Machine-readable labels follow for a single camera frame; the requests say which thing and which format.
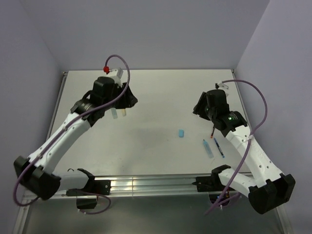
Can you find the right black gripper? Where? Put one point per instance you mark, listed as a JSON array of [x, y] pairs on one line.
[[199, 108]]

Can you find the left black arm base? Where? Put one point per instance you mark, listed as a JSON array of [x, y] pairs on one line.
[[88, 197]]

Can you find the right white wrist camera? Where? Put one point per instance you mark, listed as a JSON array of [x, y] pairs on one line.
[[221, 89]]

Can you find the blue pen cap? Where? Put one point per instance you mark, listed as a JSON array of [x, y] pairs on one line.
[[181, 133]]

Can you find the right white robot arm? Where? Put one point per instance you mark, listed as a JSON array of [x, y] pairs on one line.
[[268, 187]]

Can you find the blue highlighter pen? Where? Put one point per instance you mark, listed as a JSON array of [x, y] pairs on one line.
[[208, 149]]

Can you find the green highlighter pen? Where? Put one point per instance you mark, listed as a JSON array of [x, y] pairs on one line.
[[114, 113]]

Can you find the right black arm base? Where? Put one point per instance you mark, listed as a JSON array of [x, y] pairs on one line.
[[208, 184]]

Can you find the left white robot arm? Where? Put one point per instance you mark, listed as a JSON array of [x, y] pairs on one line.
[[83, 115]]

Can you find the aluminium rail frame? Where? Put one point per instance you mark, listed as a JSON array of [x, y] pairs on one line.
[[185, 182]]

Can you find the blue thin pen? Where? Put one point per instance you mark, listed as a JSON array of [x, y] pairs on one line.
[[219, 148]]

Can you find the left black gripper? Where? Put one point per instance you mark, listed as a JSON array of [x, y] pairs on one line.
[[128, 100]]

